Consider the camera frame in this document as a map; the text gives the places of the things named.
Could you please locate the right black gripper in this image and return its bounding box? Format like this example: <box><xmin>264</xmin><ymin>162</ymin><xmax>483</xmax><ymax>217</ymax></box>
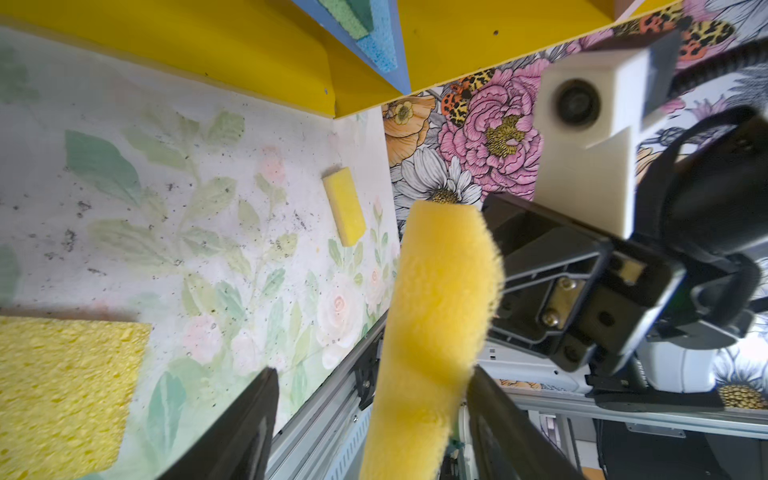
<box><xmin>482</xmin><ymin>194</ymin><xmax>685</xmax><ymax>372</ymax></box>

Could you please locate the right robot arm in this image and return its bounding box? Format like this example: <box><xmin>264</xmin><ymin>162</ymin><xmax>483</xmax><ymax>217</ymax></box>
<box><xmin>482</xmin><ymin>105</ymin><xmax>767</xmax><ymax>413</ymax></box>

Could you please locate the small yellow sponge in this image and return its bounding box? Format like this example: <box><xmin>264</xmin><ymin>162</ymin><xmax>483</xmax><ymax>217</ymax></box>
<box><xmin>323</xmin><ymin>168</ymin><xmax>366</xmax><ymax>247</ymax></box>

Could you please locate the light green sponge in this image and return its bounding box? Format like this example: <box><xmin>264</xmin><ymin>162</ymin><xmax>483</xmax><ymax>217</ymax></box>
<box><xmin>319</xmin><ymin>0</ymin><xmax>374</xmax><ymax>40</ymax></box>

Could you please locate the golden yellow sponge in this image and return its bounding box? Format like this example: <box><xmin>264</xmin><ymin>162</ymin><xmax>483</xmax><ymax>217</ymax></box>
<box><xmin>359</xmin><ymin>201</ymin><xmax>504</xmax><ymax>479</ymax></box>

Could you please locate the aluminium front rail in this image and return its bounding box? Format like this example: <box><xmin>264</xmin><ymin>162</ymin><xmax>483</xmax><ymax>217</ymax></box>
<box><xmin>265</xmin><ymin>315</ymin><xmax>767</xmax><ymax>479</ymax></box>

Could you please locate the yellow porous sponge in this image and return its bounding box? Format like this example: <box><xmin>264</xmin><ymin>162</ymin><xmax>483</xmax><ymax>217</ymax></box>
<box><xmin>1</xmin><ymin>316</ymin><xmax>151</xmax><ymax>479</ymax></box>

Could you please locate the light blue sponge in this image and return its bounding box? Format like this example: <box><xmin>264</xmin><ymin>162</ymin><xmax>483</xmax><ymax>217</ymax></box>
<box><xmin>356</xmin><ymin>0</ymin><xmax>397</xmax><ymax>73</ymax></box>

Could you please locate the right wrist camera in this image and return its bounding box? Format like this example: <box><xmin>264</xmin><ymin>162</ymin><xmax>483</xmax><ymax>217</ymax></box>
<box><xmin>534</xmin><ymin>29</ymin><xmax>682</xmax><ymax>239</ymax></box>

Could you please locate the yellow wooden shelf unit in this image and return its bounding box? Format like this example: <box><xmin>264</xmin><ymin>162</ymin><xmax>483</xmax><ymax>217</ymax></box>
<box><xmin>0</xmin><ymin>0</ymin><xmax>679</xmax><ymax>119</ymax></box>

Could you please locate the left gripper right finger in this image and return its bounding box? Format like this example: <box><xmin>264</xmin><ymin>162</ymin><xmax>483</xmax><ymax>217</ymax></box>
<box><xmin>466</xmin><ymin>366</ymin><xmax>583</xmax><ymax>480</ymax></box>

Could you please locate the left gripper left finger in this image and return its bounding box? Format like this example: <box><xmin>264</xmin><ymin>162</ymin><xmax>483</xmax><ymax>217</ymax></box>
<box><xmin>160</xmin><ymin>367</ymin><xmax>279</xmax><ymax>480</ymax></box>

